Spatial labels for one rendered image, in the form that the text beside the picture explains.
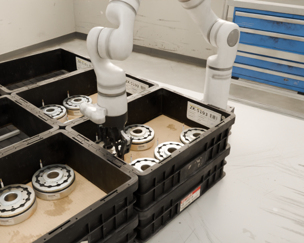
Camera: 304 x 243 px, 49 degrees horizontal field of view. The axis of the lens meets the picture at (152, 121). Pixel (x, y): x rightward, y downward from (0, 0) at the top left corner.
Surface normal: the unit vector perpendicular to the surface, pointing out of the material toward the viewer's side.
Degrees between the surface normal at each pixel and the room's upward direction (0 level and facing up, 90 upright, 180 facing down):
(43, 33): 90
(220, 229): 0
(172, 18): 90
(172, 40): 90
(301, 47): 90
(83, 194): 0
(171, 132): 0
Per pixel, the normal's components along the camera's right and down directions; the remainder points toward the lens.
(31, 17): 0.84, 0.28
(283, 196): 0.02, -0.87
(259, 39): -0.54, 0.41
